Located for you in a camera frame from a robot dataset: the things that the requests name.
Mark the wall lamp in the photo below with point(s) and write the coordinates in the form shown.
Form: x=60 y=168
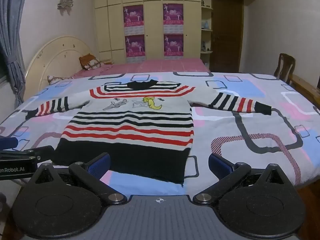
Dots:
x=66 y=1

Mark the wooden bench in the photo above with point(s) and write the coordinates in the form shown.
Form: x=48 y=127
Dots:
x=303 y=86

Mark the grey curtain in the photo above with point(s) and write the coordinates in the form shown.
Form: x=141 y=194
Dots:
x=11 y=30

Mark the striped knit sweater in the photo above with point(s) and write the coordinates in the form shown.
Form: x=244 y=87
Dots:
x=130 y=130

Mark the patterned bed sheet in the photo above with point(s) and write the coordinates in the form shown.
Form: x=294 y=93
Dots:
x=250 y=130

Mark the dark wooden door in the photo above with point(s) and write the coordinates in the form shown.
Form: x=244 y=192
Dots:
x=226 y=35

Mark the blue figurine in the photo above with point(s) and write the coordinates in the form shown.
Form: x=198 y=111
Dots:
x=206 y=25

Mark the cream rounded headboard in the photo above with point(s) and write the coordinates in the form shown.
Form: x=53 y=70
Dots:
x=57 y=52

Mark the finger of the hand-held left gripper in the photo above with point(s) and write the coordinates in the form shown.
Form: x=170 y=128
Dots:
x=8 y=143
x=41 y=152

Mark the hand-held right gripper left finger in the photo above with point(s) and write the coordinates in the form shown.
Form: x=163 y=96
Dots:
x=99 y=165

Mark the orange and white pillow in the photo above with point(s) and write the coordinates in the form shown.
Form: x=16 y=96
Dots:
x=90 y=62

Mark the cream corner shelf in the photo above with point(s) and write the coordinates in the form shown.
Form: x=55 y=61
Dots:
x=206 y=33

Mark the wooden chair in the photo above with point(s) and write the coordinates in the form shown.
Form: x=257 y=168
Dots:
x=283 y=65

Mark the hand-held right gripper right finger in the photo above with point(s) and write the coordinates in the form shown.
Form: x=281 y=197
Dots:
x=220 y=165

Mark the pink bed sheet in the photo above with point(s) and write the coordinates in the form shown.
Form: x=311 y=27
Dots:
x=162 y=66

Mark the magenta wall poster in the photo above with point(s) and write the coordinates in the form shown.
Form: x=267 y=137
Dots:
x=173 y=45
x=135 y=46
x=173 y=16
x=133 y=17

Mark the white patterned pillow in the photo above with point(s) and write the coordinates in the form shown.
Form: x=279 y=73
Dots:
x=58 y=79

